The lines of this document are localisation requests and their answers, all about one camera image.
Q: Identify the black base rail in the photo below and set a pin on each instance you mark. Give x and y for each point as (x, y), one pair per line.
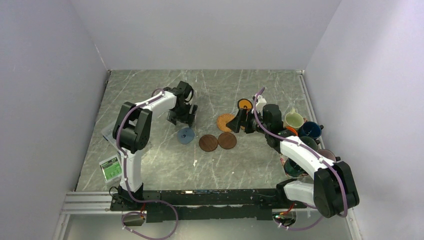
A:
(166, 205)

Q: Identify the dark teal mug lower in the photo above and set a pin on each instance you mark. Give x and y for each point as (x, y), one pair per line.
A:
(292, 169)

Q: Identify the cream green mug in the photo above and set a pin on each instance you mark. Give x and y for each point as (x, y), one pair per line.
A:
(293, 119)

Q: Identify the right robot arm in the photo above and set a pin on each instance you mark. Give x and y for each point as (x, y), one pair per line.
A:
(333, 190)

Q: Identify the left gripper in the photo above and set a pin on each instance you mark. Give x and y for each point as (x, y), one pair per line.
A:
(172, 116)

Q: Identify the pink mauve mug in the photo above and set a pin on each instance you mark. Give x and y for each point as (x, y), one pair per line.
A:
(329, 155)

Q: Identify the green label plastic box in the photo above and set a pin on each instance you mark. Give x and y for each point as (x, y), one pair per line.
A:
(111, 168)

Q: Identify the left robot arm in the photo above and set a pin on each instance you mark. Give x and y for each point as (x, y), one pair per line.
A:
(132, 130)

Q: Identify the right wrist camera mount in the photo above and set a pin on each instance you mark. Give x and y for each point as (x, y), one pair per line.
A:
(259, 104)

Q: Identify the navy blue mug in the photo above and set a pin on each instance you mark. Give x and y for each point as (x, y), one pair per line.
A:
(310, 129)

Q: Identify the blue round coaster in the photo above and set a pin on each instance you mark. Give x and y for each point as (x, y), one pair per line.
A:
(185, 135)

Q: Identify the clear plastic screw box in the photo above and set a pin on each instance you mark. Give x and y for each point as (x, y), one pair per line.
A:
(107, 133)

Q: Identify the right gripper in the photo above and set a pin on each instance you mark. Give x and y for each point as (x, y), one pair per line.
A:
(234, 125)

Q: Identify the woven orange coaster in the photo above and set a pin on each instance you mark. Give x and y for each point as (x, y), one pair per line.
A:
(223, 120)

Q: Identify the dark wooden coaster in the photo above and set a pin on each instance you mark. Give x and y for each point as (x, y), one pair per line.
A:
(208, 143)
(227, 140)

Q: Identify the dark green mug upper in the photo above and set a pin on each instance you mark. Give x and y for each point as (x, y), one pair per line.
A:
(310, 142)

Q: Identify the orange black cup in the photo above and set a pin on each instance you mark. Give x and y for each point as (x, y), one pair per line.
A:
(244, 104)

